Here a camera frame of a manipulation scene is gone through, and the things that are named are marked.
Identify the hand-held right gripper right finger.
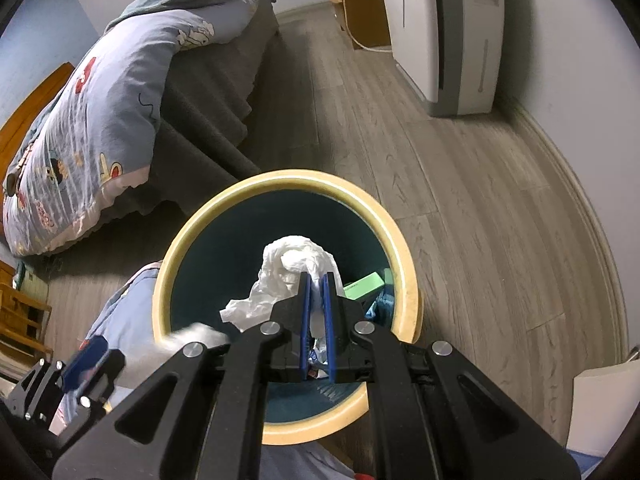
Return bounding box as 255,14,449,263
322,272,581,480

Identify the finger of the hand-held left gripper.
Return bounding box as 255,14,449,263
62,335,127,403

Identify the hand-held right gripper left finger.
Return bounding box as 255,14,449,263
52,271,314,480

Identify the green box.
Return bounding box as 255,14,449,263
342,269,394,304

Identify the blue wrapper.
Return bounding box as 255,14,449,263
362,287,397,322

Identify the white tissue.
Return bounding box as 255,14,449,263
220,234,346,376

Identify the white cotton wad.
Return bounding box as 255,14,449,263
159,322,232,363

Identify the teal bin with yellow rim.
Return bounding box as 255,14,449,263
151,170,425,447

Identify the blue printed blanket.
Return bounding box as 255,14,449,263
50,260,363,480

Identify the wooden chair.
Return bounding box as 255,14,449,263
0,260,53,366

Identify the dark grey bed skirt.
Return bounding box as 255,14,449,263
85,0,282,271

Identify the bed with patterned blue duvet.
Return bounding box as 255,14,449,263
2,0,261,257

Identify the wooden bed headboard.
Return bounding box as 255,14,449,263
0,62,76,181

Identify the white box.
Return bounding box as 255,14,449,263
566,345,640,461

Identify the white air purifier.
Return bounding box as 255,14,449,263
375,0,506,119

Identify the wooden nightstand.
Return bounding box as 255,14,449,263
322,0,393,51

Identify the white cable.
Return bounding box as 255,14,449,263
342,0,396,54

